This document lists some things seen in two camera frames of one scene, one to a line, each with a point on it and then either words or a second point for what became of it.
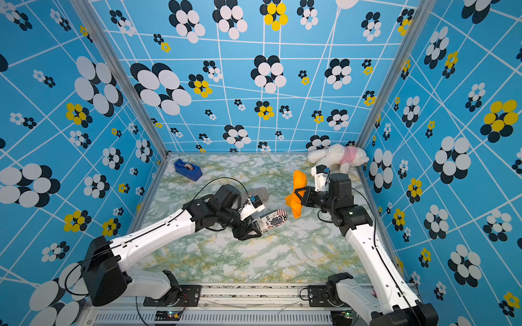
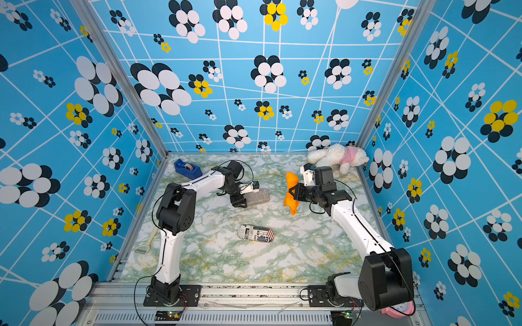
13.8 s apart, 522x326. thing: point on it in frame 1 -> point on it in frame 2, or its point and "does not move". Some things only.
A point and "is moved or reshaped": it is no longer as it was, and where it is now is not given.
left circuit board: [168, 315] does not move
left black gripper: [245, 231] -> [239, 202]
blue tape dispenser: [187, 170] does not move
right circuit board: [342, 316] does not move
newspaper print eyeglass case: [272, 220] is moved or reshaped
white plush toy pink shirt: [338, 155] does not move
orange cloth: [300, 182] is moved or reshaped
